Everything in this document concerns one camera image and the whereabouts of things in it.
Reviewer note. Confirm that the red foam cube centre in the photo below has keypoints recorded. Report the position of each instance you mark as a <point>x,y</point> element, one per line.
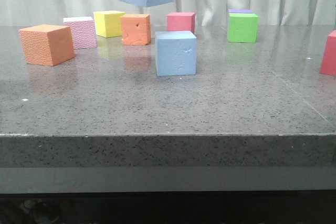
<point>181,21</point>

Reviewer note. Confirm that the small orange foam cube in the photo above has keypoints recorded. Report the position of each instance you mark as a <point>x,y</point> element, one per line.
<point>136,29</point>

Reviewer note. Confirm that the yellow foam cube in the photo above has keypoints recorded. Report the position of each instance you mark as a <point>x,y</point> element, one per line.
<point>108,23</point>

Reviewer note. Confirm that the purple foam cube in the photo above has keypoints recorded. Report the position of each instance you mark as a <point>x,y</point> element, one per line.
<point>241,11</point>

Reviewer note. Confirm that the pink foam cube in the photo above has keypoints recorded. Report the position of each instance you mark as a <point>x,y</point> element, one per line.
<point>83,31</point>

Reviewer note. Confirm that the green foam cube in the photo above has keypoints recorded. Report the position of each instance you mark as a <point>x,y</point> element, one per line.
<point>242,27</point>

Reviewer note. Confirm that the large orange foam cube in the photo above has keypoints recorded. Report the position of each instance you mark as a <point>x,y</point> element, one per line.
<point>47,45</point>

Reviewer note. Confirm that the red foam cube right edge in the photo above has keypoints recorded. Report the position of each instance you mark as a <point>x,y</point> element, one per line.
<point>329,56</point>

